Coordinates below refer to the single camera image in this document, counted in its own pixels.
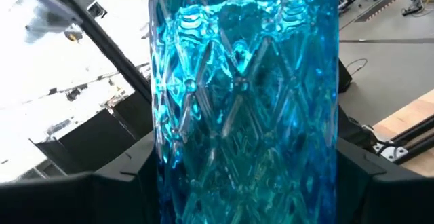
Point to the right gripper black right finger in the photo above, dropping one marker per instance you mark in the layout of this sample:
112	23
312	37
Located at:
390	200

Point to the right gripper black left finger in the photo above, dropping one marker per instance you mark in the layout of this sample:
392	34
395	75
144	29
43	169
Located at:
68	200

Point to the blue diamond-pattern glass bottle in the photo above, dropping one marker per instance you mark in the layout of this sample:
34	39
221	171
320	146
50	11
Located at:
244	115

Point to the black panel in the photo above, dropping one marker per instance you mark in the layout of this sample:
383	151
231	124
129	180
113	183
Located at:
95	142

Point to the black aluminium table frame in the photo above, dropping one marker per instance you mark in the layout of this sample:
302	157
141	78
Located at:
413	139

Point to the black metal upright post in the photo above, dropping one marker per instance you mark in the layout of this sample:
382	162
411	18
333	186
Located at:
101	40

